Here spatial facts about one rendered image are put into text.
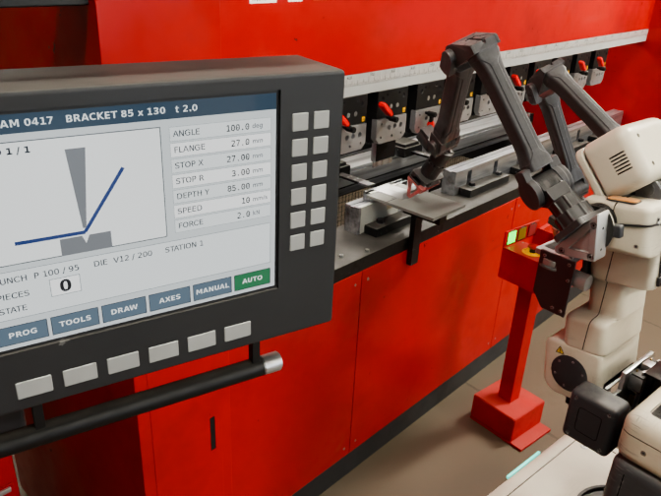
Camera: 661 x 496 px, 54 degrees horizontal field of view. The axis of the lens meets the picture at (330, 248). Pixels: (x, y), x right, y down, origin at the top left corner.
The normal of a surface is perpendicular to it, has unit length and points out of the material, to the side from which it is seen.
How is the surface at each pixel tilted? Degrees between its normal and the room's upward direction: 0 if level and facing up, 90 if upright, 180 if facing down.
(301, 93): 90
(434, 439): 0
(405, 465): 0
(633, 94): 90
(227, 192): 90
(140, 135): 90
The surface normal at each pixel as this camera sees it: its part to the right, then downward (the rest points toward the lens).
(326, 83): 0.53, 0.38
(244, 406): 0.73, 0.32
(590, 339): -0.76, 0.25
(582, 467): 0.04, -0.90
